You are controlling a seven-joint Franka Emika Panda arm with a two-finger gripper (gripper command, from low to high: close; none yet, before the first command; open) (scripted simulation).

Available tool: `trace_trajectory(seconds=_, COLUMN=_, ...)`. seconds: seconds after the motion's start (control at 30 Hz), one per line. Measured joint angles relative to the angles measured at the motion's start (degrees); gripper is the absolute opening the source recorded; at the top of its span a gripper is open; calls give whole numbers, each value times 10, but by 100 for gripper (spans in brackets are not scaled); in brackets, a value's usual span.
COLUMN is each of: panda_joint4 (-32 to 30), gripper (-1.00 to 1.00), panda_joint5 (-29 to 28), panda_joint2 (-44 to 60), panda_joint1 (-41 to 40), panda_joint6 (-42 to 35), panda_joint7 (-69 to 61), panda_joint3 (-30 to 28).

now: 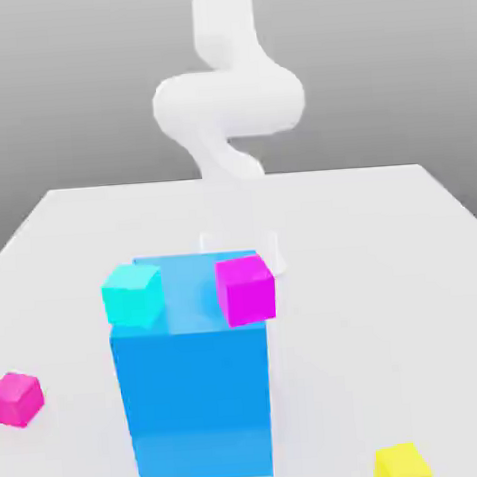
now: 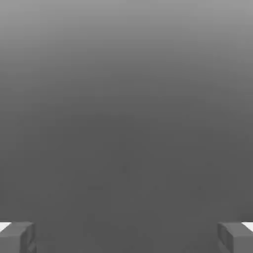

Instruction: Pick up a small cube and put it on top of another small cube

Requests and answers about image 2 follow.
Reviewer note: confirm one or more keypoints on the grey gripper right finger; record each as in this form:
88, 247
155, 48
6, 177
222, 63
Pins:
238, 238

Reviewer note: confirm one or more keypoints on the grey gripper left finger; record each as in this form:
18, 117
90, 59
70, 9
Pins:
14, 238

